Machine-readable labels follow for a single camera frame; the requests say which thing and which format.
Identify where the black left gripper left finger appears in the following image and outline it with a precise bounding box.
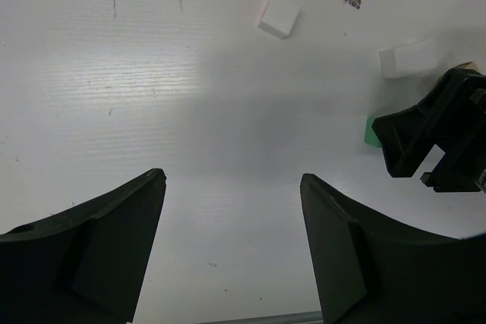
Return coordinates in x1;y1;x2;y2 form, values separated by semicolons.
1;168;166;323

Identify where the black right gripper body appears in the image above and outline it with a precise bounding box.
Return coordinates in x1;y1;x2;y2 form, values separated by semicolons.
421;68;485;193

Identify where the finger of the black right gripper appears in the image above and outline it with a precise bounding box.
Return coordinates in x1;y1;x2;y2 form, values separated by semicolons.
371;90;447;178

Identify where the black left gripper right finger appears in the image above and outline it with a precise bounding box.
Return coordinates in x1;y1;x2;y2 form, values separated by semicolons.
300;174;485;323

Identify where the light green wood block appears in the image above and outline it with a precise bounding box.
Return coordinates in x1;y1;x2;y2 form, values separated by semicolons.
364;116;382;148

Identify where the white notched wood block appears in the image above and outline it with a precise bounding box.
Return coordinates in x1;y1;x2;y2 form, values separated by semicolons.
379;39;439;79

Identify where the white lettered wood block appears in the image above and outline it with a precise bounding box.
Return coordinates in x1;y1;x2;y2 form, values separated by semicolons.
257;0;301;39

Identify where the aluminium front rail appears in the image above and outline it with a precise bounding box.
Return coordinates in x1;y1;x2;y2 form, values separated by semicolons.
204;311;323;324

